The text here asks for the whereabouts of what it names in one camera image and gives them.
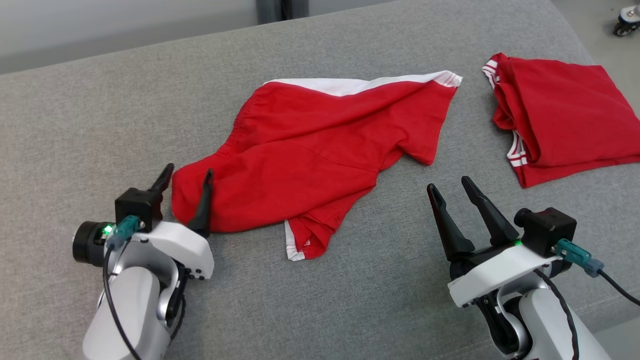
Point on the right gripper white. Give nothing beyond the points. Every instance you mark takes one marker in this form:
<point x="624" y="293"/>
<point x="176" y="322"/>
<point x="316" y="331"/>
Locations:
<point x="492" y="272"/>

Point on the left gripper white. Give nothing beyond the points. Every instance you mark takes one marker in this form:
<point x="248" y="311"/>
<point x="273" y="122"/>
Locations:
<point x="180" y="245"/>

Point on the red basketball shorts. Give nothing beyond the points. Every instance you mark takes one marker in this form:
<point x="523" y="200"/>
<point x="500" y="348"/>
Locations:
<point x="300" y="165"/>

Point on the red jersey with white sleeves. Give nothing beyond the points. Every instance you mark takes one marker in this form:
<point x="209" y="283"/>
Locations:
<point x="570" y="115"/>

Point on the black caster wheel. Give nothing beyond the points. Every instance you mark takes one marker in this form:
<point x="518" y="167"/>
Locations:
<point x="627" y="22"/>

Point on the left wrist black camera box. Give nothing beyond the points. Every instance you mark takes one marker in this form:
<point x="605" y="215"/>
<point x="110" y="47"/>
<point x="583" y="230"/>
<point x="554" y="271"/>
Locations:
<point x="137" y="207"/>

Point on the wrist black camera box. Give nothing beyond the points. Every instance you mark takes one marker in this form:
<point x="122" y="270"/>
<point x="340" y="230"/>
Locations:
<point x="137" y="207"/>
<point x="547" y="230"/>

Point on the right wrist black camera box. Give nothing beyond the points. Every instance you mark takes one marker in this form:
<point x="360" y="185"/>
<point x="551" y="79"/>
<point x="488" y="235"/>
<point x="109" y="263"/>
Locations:
<point x="547" y="230"/>

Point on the grey partition post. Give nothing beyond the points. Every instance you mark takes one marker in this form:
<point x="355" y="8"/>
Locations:
<point x="282" y="10"/>

